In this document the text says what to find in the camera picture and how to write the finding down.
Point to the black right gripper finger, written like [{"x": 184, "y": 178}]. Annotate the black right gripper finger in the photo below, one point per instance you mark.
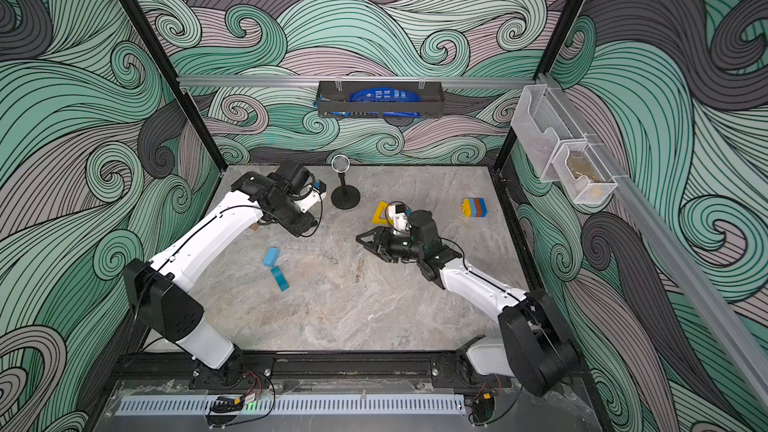
[
  {"x": 380, "y": 250},
  {"x": 375, "y": 235}
]

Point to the clear wall bin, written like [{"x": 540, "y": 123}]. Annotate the clear wall bin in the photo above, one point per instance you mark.
[{"x": 557, "y": 146}]

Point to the yellow triangle stencil block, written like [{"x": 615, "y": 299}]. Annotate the yellow triangle stencil block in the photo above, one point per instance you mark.
[{"x": 383, "y": 214}]

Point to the aluminium rail back wall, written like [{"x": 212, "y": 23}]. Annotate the aluminium rail back wall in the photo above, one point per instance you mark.
[{"x": 305, "y": 81}]

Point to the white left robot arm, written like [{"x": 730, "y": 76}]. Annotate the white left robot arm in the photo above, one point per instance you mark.
[{"x": 158, "y": 289}]

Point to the light blue rectangular block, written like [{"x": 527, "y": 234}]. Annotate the light blue rectangular block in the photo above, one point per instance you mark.
[{"x": 271, "y": 257}]

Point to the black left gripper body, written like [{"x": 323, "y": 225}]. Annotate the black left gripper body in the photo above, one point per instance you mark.
[{"x": 295, "y": 219}]

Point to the black microphone stand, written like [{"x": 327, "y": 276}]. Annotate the black microphone stand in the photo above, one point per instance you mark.
[{"x": 345, "y": 197}]

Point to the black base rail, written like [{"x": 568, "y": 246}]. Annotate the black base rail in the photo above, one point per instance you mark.
[{"x": 440, "y": 369}]

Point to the multicolour stacked toy bricks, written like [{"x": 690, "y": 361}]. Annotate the multicolour stacked toy bricks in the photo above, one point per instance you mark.
[{"x": 474, "y": 207}]

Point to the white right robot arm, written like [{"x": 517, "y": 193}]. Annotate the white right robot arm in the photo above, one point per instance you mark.
[{"x": 535, "y": 344}]

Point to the blue plastic object in tray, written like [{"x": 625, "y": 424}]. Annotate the blue plastic object in tray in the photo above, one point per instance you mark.
[{"x": 384, "y": 95}]

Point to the aluminium rail right wall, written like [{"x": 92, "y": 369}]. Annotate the aluminium rail right wall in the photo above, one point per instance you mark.
[{"x": 724, "y": 324}]

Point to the white perforated cable duct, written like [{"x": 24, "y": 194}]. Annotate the white perforated cable duct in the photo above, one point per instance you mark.
[{"x": 299, "y": 404}]

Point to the black corner frame post right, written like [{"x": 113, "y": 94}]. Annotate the black corner frame post right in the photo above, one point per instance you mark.
[{"x": 552, "y": 48}]

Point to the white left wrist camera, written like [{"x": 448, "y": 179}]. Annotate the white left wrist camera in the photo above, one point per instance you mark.
[{"x": 315, "y": 197}]

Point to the teal curved arch block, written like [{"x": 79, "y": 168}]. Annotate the teal curved arch block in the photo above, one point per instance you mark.
[{"x": 280, "y": 278}]

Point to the black corner frame post left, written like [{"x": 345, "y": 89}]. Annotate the black corner frame post left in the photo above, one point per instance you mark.
[{"x": 162, "y": 61}]

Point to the aluminium rail wall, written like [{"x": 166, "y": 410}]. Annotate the aluminium rail wall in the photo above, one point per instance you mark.
[
  {"x": 724, "y": 324},
  {"x": 305, "y": 81}
]

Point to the black corner frame post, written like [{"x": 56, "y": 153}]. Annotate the black corner frame post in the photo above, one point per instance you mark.
[
  {"x": 162, "y": 61},
  {"x": 552, "y": 48}
]

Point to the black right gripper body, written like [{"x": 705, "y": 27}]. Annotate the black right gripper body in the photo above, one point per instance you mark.
[{"x": 406, "y": 245}]

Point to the black wall shelf tray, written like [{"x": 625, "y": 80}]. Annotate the black wall shelf tray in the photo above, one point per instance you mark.
[{"x": 332, "y": 101}]

